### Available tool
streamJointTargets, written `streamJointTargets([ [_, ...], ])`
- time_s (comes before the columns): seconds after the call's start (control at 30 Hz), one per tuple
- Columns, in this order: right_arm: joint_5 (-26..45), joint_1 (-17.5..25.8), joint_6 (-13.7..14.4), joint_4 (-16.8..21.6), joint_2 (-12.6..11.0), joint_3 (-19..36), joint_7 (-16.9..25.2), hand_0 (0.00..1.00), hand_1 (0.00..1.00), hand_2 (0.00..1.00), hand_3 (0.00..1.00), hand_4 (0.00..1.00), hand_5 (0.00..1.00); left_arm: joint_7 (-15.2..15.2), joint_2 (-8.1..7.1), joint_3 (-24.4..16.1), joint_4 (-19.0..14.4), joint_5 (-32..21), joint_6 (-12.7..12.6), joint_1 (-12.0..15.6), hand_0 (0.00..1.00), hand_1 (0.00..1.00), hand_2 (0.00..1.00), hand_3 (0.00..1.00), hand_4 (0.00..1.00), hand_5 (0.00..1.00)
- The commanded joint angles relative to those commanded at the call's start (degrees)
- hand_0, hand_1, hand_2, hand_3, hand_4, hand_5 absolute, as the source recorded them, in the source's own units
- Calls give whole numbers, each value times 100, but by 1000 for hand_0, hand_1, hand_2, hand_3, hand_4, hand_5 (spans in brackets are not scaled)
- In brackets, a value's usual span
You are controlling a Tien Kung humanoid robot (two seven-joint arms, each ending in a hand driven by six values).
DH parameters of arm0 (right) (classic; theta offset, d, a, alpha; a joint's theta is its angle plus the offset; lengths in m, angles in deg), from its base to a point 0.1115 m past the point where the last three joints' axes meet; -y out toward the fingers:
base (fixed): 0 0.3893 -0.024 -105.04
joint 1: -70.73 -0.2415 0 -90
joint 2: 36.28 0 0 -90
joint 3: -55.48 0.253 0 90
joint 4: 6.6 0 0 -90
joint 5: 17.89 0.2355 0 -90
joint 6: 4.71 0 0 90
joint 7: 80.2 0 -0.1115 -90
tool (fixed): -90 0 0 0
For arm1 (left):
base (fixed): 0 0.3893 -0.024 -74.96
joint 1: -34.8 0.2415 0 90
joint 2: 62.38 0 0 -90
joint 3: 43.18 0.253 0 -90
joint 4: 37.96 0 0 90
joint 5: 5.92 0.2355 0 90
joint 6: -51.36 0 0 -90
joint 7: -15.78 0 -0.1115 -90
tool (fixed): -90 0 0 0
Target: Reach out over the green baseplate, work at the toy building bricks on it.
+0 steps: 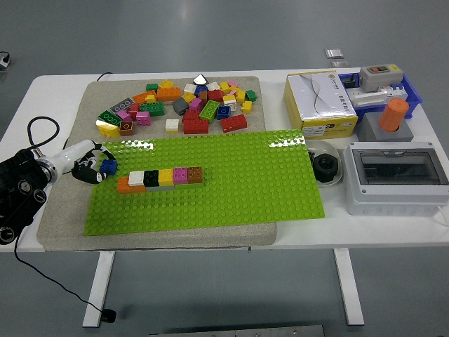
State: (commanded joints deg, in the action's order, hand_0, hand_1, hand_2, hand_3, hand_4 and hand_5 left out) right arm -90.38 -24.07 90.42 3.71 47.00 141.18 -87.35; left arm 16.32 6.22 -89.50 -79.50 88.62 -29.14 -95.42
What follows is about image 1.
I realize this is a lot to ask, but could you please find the white bowl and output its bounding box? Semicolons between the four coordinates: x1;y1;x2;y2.
307;140;344;186

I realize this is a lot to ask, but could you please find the white terminal block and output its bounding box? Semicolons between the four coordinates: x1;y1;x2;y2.
345;86;410;108

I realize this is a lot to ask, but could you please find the red long brick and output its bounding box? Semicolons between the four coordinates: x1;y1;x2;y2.
220;114;248;133
182;119;210;135

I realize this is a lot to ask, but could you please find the grey block with hole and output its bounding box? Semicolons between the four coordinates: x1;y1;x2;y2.
356;112;415;143

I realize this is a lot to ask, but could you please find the grey push-button switch box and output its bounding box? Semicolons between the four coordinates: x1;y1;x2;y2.
358;63;404;93

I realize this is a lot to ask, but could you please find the grey flat long brick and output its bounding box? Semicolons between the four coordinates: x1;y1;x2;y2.
109;98;135;112

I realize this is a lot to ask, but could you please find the black floor cable with plug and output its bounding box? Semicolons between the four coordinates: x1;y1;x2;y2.
13;224;117;323

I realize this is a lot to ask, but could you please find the grey square brick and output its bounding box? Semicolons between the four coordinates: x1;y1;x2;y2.
172;97;190;115

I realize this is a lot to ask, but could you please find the grey distribution box clear cover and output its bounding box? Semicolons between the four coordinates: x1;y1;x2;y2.
343;141;449;216

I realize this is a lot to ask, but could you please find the grey-brown mat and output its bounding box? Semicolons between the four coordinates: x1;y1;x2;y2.
36;76;279;252

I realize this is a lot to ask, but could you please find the white and yellow cardboard box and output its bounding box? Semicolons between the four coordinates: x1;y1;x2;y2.
283;72;359;138

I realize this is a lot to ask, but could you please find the dark green long brick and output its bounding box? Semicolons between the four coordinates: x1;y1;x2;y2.
139;103;166;117
98;110;123;126

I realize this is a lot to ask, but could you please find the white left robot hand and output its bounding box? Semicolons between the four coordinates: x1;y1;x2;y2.
52;139;119;185

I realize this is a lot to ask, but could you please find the yellow long brick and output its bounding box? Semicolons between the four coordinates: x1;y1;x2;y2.
96;119;121;138

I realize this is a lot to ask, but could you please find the green studded baseplate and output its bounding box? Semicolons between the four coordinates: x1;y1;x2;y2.
83;128;326;236

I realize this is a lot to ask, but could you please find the white table leg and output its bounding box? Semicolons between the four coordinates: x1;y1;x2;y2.
333;248;365;326
82;251;116;329

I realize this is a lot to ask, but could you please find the grey metal plate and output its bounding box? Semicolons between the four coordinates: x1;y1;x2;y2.
149;324;326;337

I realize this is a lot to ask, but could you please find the orange long brick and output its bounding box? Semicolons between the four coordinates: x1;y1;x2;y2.
116;177;147;194
132;90;158;105
156;86;182;103

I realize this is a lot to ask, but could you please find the blue plastic bin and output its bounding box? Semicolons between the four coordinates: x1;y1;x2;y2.
338;72;423;120

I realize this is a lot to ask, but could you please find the orange cylinder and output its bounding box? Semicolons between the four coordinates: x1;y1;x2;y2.
378;98;410;133

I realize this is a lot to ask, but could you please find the large black nut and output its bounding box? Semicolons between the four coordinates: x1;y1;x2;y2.
311;152;340;183

